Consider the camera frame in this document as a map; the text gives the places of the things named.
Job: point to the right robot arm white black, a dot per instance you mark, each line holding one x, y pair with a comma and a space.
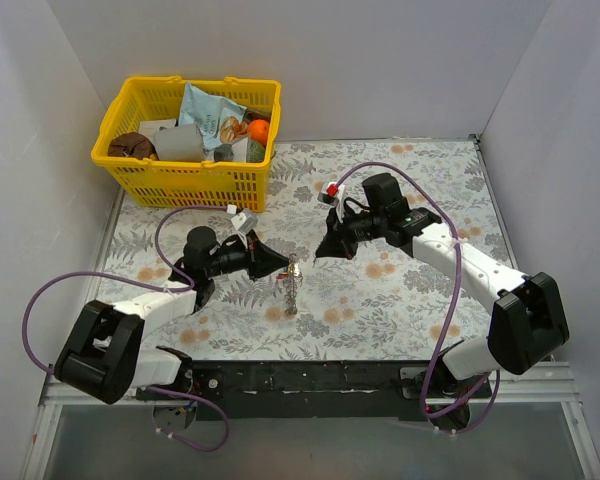
528, 321

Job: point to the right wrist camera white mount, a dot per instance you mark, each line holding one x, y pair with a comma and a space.
333, 194

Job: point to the aluminium frame rail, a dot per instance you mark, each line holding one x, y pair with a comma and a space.
533, 429

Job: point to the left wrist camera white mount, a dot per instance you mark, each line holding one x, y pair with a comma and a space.
243, 222

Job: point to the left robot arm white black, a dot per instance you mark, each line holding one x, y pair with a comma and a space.
103, 355

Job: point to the green item in basket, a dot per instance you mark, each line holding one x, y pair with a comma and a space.
255, 152

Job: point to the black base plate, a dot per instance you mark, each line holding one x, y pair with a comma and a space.
308, 389

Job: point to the floral table mat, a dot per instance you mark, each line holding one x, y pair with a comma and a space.
382, 305

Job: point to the brown round pastry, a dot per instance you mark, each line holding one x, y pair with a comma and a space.
131, 145

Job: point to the white paper in basket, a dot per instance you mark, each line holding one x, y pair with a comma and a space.
148, 128

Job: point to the yellow plastic basket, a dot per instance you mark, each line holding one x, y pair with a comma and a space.
223, 176

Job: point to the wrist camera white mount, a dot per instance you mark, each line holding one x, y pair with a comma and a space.
243, 222
333, 194

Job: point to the orange fruit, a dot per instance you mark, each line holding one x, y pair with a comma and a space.
258, 130

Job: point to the light blue snack bag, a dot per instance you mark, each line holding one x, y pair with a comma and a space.
219, 119

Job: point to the grey paper cup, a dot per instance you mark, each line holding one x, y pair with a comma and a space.
181, 143

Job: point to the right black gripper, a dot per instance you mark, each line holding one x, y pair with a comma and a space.
341, 232

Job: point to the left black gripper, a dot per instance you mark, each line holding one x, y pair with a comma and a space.
253, 258

